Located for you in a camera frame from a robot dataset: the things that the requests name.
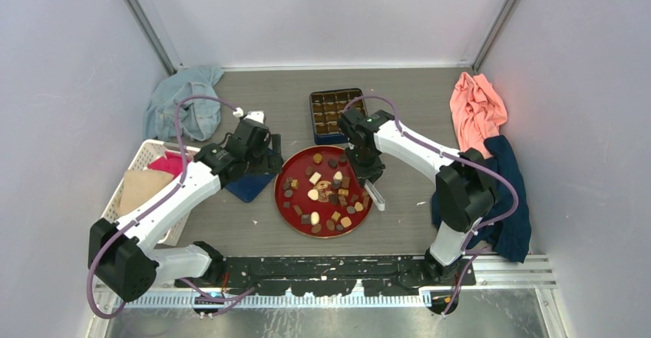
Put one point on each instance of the metal tongs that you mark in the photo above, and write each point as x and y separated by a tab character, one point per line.
375	195

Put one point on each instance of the white perforated basket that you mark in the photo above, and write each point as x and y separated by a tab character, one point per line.
148	152

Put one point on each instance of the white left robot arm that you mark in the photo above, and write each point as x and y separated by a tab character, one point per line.
123	254

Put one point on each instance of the dark navy cloth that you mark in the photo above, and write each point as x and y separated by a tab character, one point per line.
511	224

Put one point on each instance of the magenta cloth in basket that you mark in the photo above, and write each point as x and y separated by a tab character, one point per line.
169	162

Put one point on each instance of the caramel cube chocolate bottom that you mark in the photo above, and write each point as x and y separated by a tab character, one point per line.
346	222

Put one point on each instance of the tan cloth in basket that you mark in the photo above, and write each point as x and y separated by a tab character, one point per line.
139	187

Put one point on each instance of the light blue cloth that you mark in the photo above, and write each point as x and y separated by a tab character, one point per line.
188	96

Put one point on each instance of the red round tray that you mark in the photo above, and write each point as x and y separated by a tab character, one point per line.
347	197

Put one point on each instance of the white rectangular chocolate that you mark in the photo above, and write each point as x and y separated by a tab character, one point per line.
314	179

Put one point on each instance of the white oval chocolate bottom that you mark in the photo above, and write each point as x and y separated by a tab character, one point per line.
314	218

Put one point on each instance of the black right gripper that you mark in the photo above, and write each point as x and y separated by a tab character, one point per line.
372	173

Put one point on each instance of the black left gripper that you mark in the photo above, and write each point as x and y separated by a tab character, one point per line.
275	153

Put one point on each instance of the blue chocolate box with dividers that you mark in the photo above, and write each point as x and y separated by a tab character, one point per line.
326	108

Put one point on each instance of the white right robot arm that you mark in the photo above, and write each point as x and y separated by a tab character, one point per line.
423	155

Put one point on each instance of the blue box lid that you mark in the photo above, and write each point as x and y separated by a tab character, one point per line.
249	185

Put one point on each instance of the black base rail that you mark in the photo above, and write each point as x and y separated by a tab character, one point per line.
378	276

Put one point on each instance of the pink cloth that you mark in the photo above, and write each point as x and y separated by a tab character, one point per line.
477	112

